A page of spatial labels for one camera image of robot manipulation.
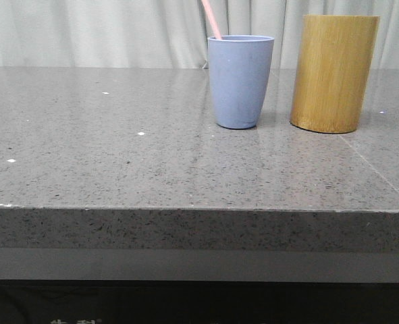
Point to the blue plastic cup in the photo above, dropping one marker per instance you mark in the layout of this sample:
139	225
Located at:
239	67

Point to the pink chopstick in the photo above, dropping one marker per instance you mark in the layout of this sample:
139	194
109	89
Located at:
211	18

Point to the bamboo cylindrical holder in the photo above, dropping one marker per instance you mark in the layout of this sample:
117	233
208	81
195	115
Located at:
334	61

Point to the white pleated curtain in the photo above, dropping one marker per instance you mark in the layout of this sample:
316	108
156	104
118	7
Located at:
168	34

